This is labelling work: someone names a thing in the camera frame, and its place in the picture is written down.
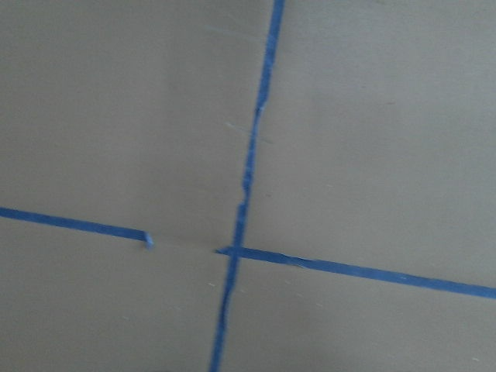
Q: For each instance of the blue tape strip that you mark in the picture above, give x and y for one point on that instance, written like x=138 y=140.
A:
x=80 y=225
x=233 y=250
x=369 y=273

